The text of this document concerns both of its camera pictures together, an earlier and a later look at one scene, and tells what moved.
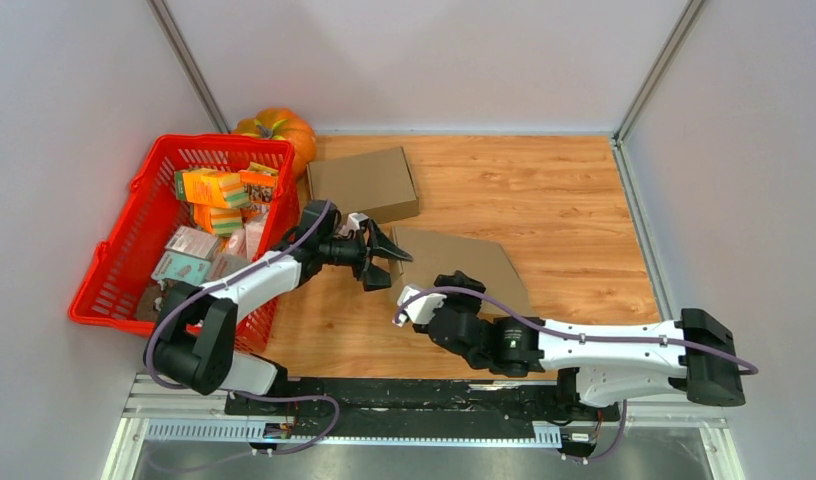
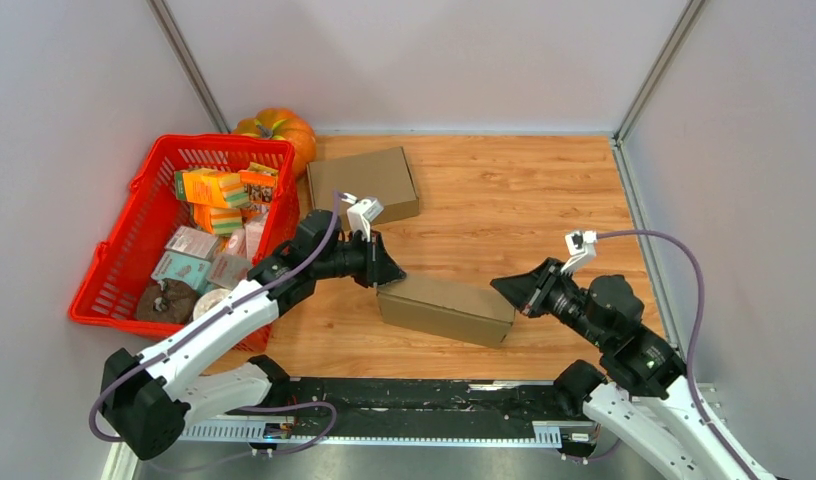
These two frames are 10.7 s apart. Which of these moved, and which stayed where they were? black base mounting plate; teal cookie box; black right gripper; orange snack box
Moved: black right gripper
Stayed: orange snack box; teal cookie box; black base mounting plate
